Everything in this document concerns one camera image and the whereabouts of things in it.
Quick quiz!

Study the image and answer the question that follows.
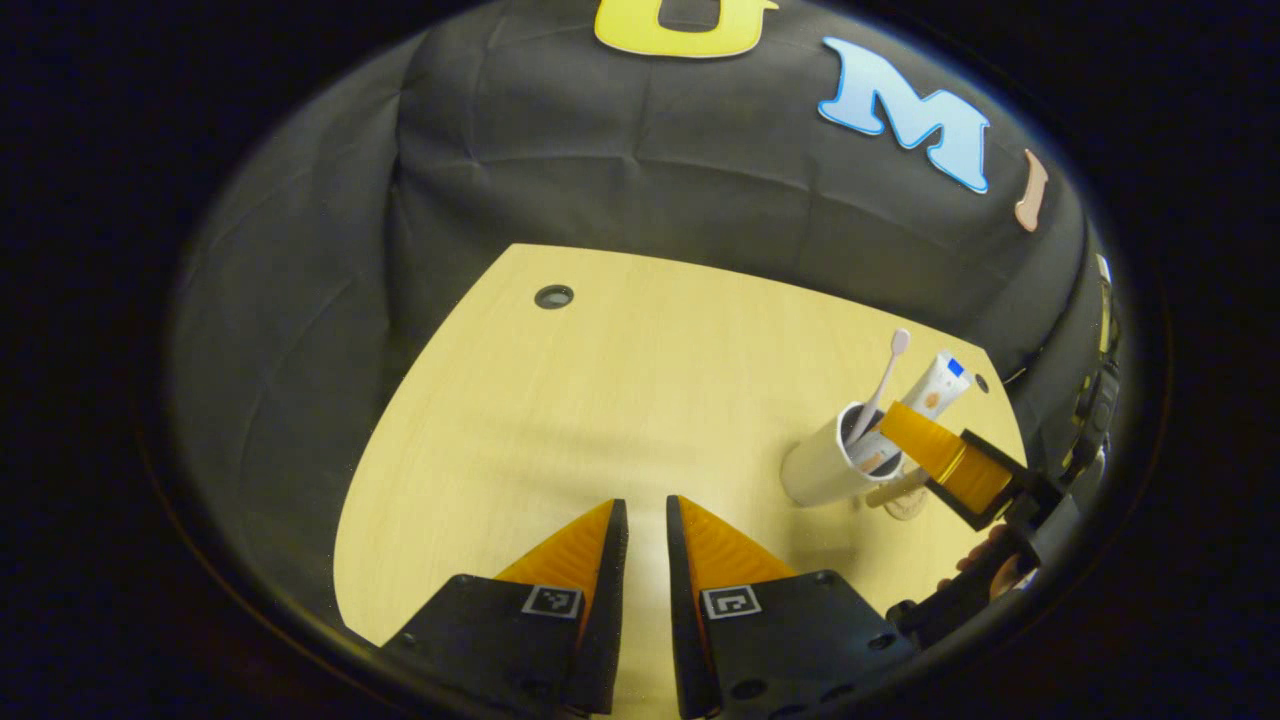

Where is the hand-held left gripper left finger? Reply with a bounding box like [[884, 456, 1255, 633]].
[[378, 497, 630, 716]]

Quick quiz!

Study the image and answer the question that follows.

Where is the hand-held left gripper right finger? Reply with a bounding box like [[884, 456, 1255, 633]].
[[666, 494, 919, 720]]

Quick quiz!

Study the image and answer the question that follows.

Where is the white toothpaste tube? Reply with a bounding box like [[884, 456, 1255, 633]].
[[850, 348, 973, 473]]

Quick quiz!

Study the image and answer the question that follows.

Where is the round wooden coaster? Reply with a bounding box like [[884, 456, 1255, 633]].
[[880, 485, 931, 523]]

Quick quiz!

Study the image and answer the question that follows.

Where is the white toothbrush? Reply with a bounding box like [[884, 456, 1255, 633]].
[[858, 328, 912, 446]]

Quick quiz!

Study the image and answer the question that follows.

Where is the white cup with wooden handle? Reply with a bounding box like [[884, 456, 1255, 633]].
[[780, 402, 931, 509]]

